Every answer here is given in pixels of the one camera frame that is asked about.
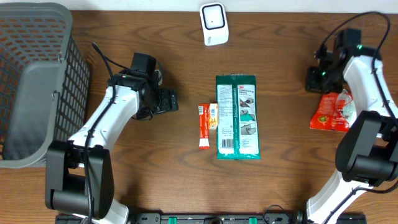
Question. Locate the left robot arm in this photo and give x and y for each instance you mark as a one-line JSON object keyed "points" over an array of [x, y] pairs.
{"points": [[79, 176]]}

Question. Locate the orange tissue pack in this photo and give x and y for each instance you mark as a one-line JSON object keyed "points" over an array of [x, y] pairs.
{"points": [[213, 116]]}

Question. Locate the red snack bag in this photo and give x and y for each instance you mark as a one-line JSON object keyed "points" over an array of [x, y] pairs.
{"points": [[328, 115]]}

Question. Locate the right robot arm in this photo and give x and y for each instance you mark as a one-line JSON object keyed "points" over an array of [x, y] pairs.
{"points": [[366, 157]]}

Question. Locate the red packet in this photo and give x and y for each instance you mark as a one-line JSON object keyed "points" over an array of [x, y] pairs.
{"points": [[204, 131]]}

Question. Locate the light green wipes pack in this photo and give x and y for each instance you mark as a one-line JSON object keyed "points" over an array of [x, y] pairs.
{"points": [[348, 110]]}

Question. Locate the white barcode scanner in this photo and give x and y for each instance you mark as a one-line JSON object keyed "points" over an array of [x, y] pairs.
{"points": [[214, 24]]}

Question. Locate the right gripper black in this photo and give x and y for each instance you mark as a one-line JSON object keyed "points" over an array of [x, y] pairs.
{"points": [[313, 83]]}

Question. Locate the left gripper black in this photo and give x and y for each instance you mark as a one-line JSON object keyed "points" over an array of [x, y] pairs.
{"points": [[167, 104]]}

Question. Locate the grey plastic mesh basket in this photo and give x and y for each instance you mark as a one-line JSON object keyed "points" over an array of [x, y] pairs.
{"points": [[44, 81]]}

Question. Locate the dark green packet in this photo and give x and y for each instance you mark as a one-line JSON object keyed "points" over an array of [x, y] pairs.
{"points": [[237, 132]]}

